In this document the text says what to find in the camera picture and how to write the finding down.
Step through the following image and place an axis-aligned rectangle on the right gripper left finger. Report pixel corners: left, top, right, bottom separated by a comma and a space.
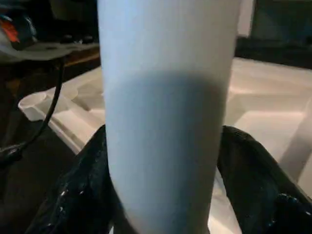
24, 124, 132, 234

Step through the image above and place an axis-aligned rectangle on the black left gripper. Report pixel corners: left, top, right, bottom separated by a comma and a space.
0, 9, 39, 51

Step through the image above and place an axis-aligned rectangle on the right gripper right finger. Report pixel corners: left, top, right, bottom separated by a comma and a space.
216, 125, 312, 234

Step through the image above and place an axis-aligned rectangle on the white plastic table top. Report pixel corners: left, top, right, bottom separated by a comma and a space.
18, 57, 312, 234

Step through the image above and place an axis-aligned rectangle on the white plastic table leg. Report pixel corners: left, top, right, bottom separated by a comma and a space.
97, 0, 241, 234

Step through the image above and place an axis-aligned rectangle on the black plastic mat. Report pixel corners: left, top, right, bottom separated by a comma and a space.
0, 36, 312, 234

